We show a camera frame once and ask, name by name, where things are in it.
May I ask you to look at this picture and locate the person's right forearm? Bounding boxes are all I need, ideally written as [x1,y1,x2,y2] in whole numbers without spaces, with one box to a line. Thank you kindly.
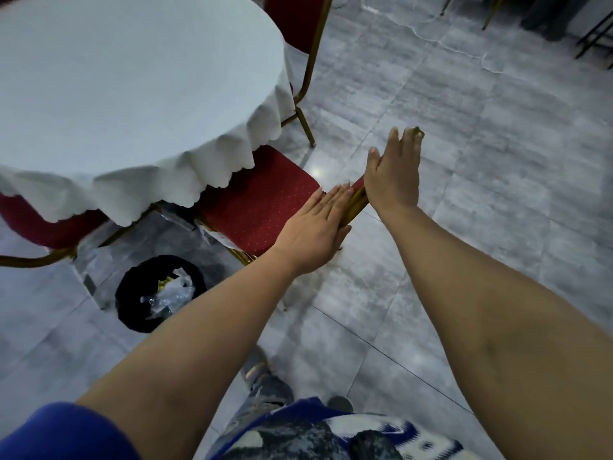
[377,205,613,460]

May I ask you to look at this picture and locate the blue patterned shirt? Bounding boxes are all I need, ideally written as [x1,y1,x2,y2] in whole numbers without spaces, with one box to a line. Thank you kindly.
[0,396,480,460]

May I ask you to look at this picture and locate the gold metal chair frame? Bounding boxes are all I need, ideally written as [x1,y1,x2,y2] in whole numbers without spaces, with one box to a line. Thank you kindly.
[440,0,506,32]

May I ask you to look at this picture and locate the black trash bin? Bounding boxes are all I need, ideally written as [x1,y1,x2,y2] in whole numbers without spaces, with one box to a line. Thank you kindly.
[115,255,208,334]

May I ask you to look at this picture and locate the clear plastic waste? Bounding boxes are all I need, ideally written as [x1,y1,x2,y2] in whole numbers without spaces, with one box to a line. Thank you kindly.
[140,268,195,320]

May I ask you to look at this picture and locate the person's left forearm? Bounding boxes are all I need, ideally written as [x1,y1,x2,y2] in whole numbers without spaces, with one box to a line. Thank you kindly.
[77,245,313,460]

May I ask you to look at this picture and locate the person's left hand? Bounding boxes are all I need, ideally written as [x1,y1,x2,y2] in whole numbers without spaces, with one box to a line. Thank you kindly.
[273,184,355,276]

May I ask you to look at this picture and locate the red gold-framed banquet chair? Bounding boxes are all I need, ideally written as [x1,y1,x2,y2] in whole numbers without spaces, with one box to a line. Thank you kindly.
[194,126,425,269]
[0,193,161,269]
[263,0,336,148]

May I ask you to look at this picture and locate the white scalloped tablecloth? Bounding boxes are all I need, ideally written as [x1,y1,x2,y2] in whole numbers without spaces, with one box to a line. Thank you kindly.
[0,0,296,228]

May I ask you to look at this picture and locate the grey patterned trousers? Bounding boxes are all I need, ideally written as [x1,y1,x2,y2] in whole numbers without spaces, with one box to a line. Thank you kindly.
[210,372,296,460]

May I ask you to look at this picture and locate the black metal stand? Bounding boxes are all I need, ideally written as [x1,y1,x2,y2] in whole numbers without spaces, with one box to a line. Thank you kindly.
[574,8,613,71]

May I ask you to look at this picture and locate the person's right hand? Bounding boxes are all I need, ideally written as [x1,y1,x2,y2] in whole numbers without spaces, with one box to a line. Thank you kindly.
[365,126,425,222]

